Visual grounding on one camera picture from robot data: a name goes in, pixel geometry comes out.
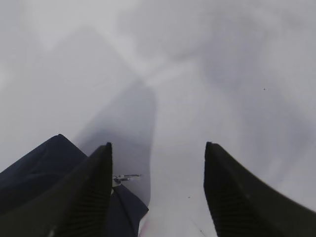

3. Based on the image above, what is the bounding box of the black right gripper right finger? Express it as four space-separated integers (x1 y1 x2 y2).
203 142 316 237

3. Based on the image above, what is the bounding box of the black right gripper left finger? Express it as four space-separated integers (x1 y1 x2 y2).
0 143 113 237

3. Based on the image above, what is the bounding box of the navy blue lunch bag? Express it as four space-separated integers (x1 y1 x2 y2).
0 134 148 237

